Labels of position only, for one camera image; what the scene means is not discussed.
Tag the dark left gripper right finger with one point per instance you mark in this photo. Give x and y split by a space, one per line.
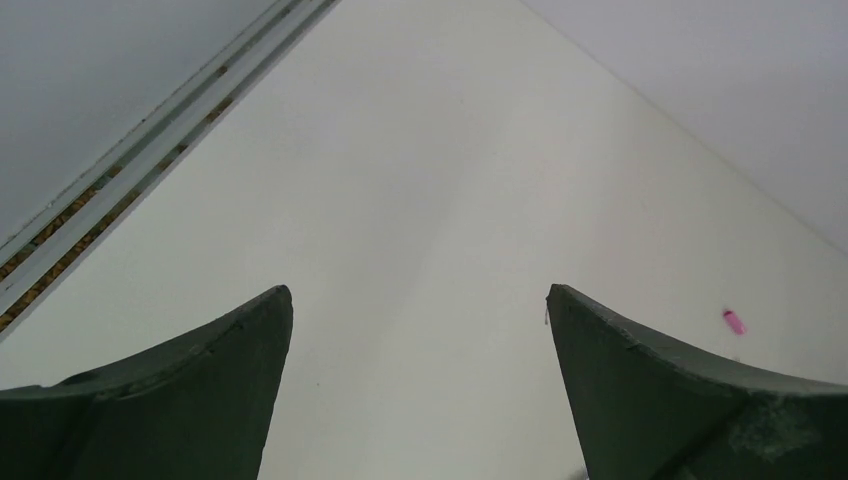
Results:
648 406

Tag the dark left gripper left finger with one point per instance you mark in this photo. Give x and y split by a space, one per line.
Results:
197 406

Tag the light pink pen cap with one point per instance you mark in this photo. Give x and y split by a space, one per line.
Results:
734 322

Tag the aluminium frame rail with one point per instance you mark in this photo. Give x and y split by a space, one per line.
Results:
99 99

